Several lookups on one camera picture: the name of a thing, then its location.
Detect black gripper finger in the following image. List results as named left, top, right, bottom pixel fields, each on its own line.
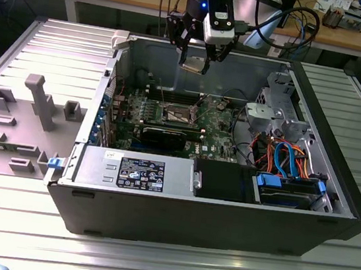
left=161, top=10, right=198, bottom=67
left=201, top=30, right=240, bottom=80

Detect silver CPU green board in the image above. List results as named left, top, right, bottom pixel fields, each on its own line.
left=179, top=54, right=210, bottom=76

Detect black RAM slot row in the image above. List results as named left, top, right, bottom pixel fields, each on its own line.
left=145, top=85, right=205, bottom=108
left=142, top=118, right=206, bottom=136

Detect CPU socket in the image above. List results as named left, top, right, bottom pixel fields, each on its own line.
left=156, top=100, right=199, bottom=127

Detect beige case latch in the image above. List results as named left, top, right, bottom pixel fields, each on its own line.
left=109, top=28, right=132, bottom=53

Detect green motherboard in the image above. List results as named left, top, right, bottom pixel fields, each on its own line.
left=104, top=79, right=258, bottom=168

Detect silver metal disk bay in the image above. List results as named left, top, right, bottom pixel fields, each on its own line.
left=240, top=67, right=321, bottom=145

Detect black computer tower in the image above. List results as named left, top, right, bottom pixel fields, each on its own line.
left=276, top=0, right=299, bottom=30

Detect black power adapter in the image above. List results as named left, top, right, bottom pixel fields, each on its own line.
left=304, top=22, right=321, bottom=36

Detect black graphics card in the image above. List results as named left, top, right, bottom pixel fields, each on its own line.
left=138, top=123, right=191, bottom=154

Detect white printed cards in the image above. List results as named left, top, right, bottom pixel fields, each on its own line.
left=313, top=0, right=334, bottom=15

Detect brown coil component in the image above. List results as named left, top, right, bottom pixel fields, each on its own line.
left=321, top=3, right=344, bottom=30

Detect black plastic shroud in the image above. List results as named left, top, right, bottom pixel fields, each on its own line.
left=192, top=158, right=257, bottom=205

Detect small silver metal latch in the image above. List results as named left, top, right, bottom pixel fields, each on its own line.
left=191, top=171, right=204, bottom=189

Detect wooden workbench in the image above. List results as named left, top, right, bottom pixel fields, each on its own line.
left=0, top=0, right=361, bottom=61

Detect grey electronic device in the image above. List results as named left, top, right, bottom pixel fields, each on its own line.
left=340, top=5, right=361, bottom=33

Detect silver power supply unit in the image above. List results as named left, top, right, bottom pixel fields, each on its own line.
left=73, top=143, right=199, bottom=200

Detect hard disk blue carrier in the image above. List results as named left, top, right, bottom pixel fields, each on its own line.
left=250, top=171, right=329, bottom=214

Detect black PC case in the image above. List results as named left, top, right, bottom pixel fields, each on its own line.
left=36, top=20, right=361, bottom=270

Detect blue case latch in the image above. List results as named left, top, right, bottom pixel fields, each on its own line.
left=46, top=156, right=65, bottom=172

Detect grey parts rack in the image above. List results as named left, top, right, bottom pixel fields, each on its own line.
left=0, top=69, right=92, bottom=186

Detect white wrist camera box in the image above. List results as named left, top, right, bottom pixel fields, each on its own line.
left=200, top=9, right=238, bottom=48

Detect metal locking lever wire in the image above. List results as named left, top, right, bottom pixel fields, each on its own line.
left=156, top=85, right=170, bottom=108

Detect blue cable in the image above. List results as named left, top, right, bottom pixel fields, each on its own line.
left=296, top=19, right=312, bottom=59

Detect black camera cable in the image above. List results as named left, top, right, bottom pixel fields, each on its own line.
left=234, top=0, right=323, bottom=54

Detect orange wire bundle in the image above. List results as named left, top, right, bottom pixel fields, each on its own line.
left=249, top=133, right=279, bottom=172
left=286, top=141, right=316, bottom=182

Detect blue flat wire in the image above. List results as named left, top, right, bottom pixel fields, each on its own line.
left=270, top=140, right=288, bottom=176
left=279, top=142, right=302, bottom=181

